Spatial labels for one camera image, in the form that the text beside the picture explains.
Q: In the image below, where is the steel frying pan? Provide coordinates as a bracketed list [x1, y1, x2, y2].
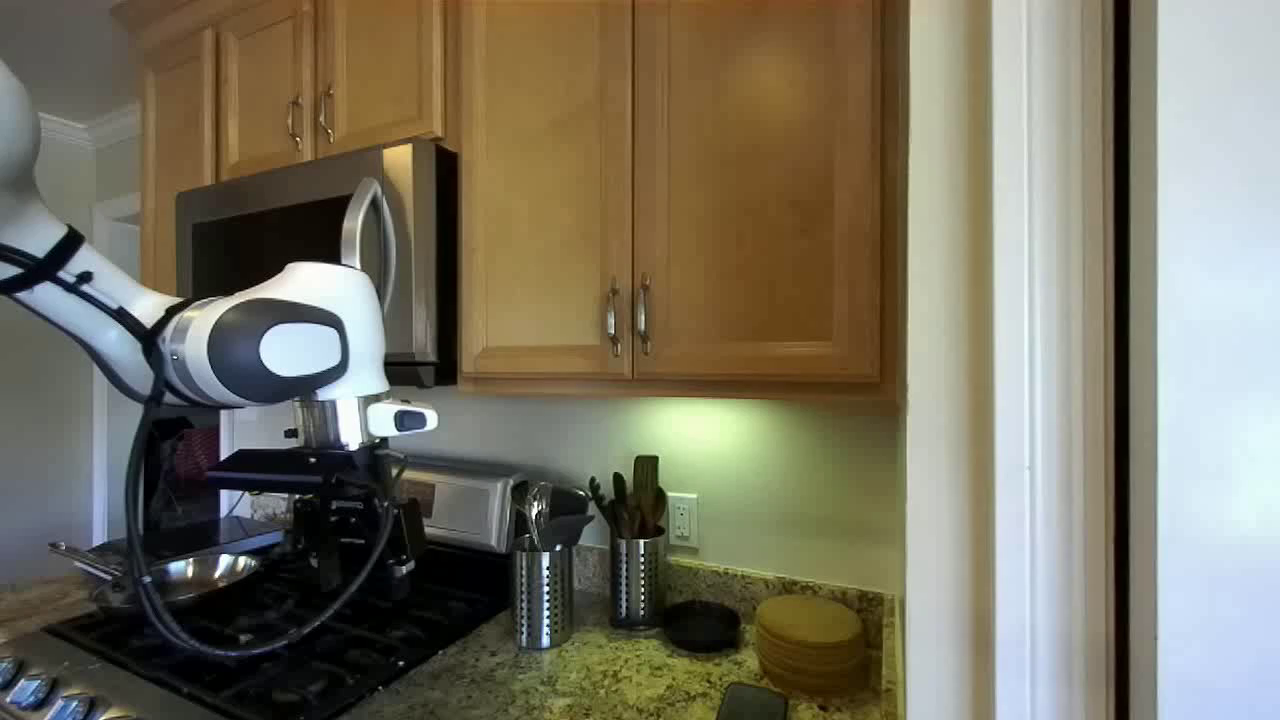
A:
[52, 536, 263, 613]

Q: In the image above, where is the perforated steel utensil holder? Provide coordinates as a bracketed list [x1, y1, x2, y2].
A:
[613, 530, 672, 633]
[514, 539, 581, 655]

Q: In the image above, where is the black nylon turner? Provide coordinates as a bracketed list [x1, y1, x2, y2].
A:
[546, 484, 599, 551]

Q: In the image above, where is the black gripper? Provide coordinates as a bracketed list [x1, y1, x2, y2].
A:
[294, 479, 423, 604]

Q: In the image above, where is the wooden cutting board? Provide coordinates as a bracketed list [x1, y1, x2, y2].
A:
[0, 578, 105, 645]

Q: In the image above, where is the white door frame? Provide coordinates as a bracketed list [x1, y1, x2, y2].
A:
[988, 0, 1121, 720]

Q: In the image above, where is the black kitchen utensil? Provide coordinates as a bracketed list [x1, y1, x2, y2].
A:
[585, 474, 642, 539]

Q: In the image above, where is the narrow wooden cabinet door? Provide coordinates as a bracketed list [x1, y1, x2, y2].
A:
[138, 29, 221, 299]

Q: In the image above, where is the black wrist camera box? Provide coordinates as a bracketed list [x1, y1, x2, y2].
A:
[205, 450, 392, 495]

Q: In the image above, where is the wooden wall cabinet frame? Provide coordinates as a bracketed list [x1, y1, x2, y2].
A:
[445, 0, 914, 404]

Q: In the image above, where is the brown wooden utensil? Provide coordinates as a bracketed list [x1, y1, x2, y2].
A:
[630, 454, 672, 539]

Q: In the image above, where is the stainless steel microwave oven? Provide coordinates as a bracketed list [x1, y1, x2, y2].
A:
[173, 138, 462, 394]

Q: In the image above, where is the small black round dish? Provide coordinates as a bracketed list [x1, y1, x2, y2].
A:
[658, 598, 748, 655]

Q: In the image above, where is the white wall outlet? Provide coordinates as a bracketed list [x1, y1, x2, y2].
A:
[665, 490, 705, 558]

